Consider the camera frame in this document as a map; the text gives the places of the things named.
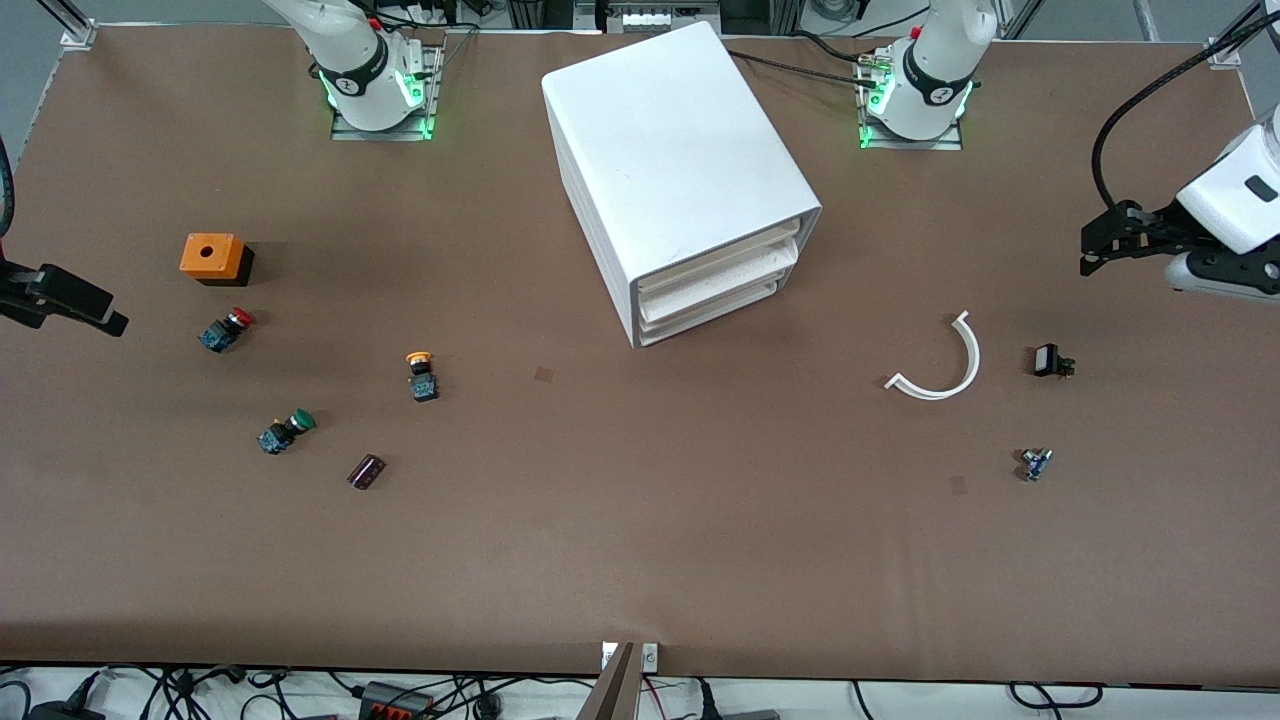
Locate white drawer cabinet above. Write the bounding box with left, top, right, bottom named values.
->
left=541, top=20, right=824, bottom=350

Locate yellow push button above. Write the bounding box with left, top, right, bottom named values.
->
left=405, top=350, right=442, bottom=405

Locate black power strip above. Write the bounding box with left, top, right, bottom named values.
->
left=358, top=680, right=438, bottom=720

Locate black looped cable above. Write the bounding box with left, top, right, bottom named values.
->
left=1008, top=682, right=1104, bottom=711

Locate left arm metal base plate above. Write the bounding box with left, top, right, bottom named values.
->
left=857, top=50, right=966, bottom=152

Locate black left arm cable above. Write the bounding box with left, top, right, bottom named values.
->
left=1091, top=5, right=1280, bottom=217

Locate red push button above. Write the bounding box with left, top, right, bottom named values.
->
left=198, top=308, right=258, bottom=354

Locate brown wooden post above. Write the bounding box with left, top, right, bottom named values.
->
left=578, top=642, right=641, bottom=720

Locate white curved plastic clip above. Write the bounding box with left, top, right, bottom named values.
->
left=884, top=310, right=982, bottom=402

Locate black cable on table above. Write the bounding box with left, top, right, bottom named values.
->
left=728, top=48, right=883, bottom=87

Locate orange box with hole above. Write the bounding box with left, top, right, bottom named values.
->
left=180, top=233, right=255, bottom=288

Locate white plastic drawer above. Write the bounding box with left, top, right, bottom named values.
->
left=638, top=262, right=798, bottom=326
left=634, top=226, right=803, bottom=303
left=638, top=283, right=784, bottom=348

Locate green push button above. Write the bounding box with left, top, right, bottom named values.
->
left=258, top=408, right=317, bottom=456

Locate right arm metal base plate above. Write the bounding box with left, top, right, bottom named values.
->
left=330, top=40, right=447, bottom=142

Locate grey device with connectors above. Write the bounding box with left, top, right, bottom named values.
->
left=575, top=0, right=723, bottom=36

